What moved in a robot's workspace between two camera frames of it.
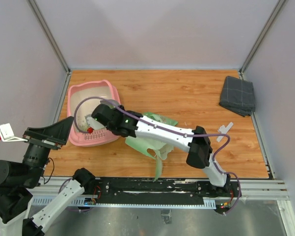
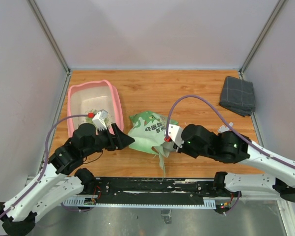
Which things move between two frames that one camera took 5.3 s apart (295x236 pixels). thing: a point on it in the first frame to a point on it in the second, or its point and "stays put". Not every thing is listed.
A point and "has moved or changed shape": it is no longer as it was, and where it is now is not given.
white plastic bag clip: (224, 130) stays put
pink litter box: (82, 98) stays put
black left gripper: (57, 132) to (118, 141)
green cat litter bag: (156, 150) has moved or changed shape
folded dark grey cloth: (237, 95) stays put
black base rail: (160, 191) stays put
